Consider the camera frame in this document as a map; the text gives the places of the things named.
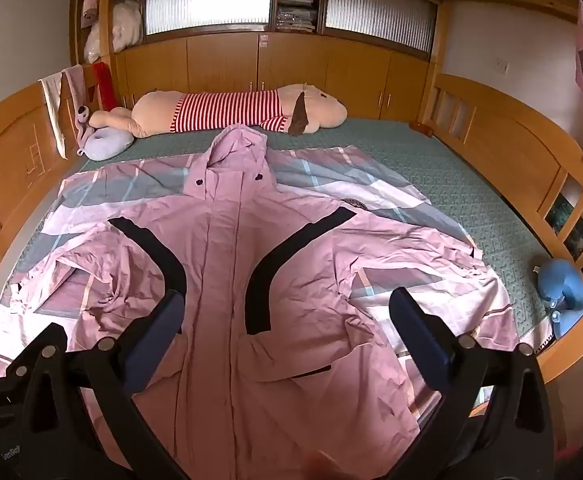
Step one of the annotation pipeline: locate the pink hooded jacket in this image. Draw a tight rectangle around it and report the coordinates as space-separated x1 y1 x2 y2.
12 126 518 479

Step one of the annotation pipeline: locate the blue plush toy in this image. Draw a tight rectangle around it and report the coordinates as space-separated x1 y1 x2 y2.
537 259 583 339

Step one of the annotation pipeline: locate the wooden left bed board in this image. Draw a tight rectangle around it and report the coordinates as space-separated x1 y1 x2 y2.
0 80 78 263

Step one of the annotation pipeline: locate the green bed mattress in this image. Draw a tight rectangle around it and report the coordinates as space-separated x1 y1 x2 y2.
77 118 553 336

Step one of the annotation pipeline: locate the light blue neck pillow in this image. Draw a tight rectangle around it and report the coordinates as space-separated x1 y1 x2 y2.
83 127 135 162

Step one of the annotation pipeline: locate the small brown wooden object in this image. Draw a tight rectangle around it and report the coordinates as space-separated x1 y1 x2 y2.
409 122 433 138

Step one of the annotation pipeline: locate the pink plush toy hanging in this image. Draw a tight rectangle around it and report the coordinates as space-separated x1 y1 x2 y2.
62 65 95 157

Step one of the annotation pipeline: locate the red cloth on headboard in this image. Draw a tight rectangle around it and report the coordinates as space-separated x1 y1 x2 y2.
93 62 119 112

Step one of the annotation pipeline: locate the white towel on headboard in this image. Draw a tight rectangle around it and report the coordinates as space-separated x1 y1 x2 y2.
40 73 67 159

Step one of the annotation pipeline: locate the large plush dog striped shirt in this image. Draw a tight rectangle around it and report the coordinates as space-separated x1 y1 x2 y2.
90 84 348 138

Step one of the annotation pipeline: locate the white plush on shelf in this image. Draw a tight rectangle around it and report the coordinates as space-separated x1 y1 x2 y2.
84 0 142 64

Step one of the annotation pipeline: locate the stack of books on shelf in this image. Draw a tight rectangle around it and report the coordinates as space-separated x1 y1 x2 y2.
275 0 321 34

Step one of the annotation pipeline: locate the wooden cabinet wall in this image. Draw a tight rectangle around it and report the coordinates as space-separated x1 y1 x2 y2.
116 32 429 122

